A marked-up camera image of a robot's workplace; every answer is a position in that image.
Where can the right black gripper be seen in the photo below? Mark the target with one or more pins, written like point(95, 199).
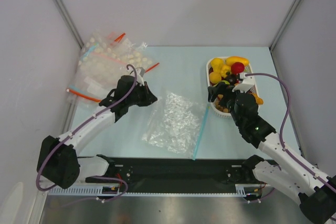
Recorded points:
point(223, 94)

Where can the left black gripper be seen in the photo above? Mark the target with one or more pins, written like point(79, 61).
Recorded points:
point(149, 97)

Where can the clear blue-zipper bag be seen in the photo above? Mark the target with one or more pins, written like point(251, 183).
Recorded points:
point(176, 124)

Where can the brown longan bunch toy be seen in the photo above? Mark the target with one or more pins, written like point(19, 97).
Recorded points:
point(218, 107)

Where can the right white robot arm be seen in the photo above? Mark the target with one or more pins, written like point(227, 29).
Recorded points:
point(309, 187)

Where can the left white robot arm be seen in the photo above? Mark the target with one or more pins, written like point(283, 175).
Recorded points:
point(58, 159)

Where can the pile of spare zip bags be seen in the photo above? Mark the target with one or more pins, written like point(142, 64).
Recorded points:
point(103, 60)

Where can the green pear toy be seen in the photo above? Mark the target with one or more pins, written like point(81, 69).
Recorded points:
point(223, 82)

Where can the orange toy fruit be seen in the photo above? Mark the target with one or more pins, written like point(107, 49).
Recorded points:
point(215, 77)

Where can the dark purple plum toy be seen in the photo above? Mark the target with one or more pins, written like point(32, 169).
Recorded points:
point(231, 78)

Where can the yellow bell pepper toy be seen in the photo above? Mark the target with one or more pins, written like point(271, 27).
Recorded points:
point(225, 71)

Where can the yellow pear toy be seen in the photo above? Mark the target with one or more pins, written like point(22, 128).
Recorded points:
point(216, 64)

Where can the red strawberry toy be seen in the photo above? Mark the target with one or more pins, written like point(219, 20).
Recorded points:
point(237, 68)

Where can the yellow mango toy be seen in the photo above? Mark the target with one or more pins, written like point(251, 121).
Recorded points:
point(234, 59)

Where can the white perforated basket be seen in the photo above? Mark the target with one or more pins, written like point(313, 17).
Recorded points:
point(248, 70)

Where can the orange ginger toy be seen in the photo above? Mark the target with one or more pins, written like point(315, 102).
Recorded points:
point(258, 100)

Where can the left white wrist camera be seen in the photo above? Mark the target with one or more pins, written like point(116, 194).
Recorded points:
point(140, 73)

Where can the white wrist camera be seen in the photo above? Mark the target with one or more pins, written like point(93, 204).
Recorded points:
point(245, 84)
point(140, 73)

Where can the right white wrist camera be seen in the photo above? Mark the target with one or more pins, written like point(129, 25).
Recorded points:
point(245, 84)

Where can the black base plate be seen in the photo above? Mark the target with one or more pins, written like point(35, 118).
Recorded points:
point(177, 172)

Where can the grey slotted cable duct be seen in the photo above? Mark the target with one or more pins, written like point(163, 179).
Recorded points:
point(109, 190)

